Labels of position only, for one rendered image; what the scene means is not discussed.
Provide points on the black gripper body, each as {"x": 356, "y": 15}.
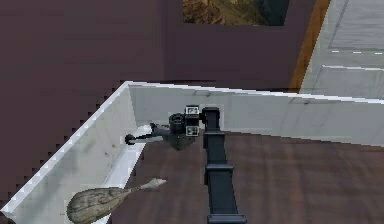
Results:
{"x": 177, "y": 124}

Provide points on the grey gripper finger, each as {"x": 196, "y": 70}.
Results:
{"x": 157, "y": 128}
{"x": 146, "y": 136}

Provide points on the grey-brown teardrop shaped object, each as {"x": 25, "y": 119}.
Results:
{"x": 95, "y": 203}

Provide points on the framed landscape picture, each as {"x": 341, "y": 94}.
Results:
{"x": 233, "y": 11}

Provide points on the grey panelled room door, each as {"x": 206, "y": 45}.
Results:
{"x": 350, "y": 50}

